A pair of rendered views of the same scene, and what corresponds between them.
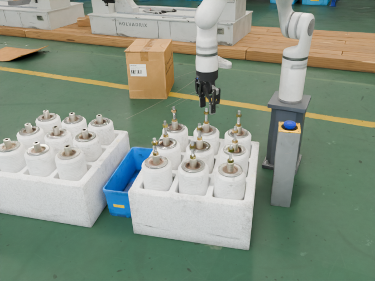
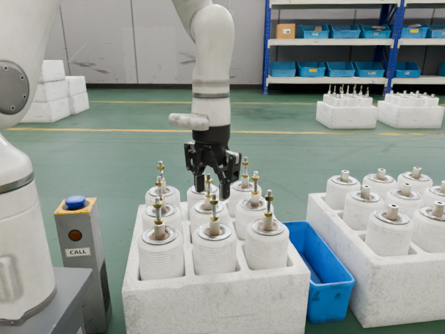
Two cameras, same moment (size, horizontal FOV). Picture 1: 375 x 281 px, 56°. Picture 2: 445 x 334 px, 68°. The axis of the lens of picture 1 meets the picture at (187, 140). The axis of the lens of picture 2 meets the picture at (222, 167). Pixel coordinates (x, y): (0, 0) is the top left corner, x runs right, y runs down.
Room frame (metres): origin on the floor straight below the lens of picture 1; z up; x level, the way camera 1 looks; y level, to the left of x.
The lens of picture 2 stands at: (1.73, -0.29, 0.62)
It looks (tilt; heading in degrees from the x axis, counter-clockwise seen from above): 19 degrees down; 158
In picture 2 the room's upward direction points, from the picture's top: straight up
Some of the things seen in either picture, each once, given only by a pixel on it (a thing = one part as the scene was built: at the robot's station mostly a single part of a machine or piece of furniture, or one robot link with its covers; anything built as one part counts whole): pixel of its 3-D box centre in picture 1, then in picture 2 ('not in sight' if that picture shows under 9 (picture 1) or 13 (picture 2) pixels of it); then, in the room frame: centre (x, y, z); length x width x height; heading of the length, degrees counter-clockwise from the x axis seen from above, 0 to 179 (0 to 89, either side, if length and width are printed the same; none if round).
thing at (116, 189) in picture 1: (133, 180); (307, 266); (1.11, 0.22, 0.06); 0.30 x 0.11 x 0.12; 166
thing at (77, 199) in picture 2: (289, 125); (75, 203); (1.03, -0.34, 0.32); 0.04 x 0.04 x 0.02
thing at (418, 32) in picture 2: not in sight; (406, 31); (-2.08, 4.21, 0.89); 0.50 x 0.38 x 0.21; 154
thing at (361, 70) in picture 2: not in sight; (366, 69); (-2.29, 3.75, 0.36); 0.50 x 0.38 x 0.21; 156
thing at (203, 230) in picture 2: (206, 130); (214, 231); (1.15, -0.07, 0.25); 0.08 x 0.08 x 0.01
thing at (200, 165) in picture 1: (193, 165); (203, 189); (0.92, -0.01, 0.25); 0.08 x 0.08 x 0.01
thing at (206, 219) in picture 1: (200, 184); (209, 262); (1.03, -0.04, 0.09); 0.39 x 0.39 x 0.18; 76
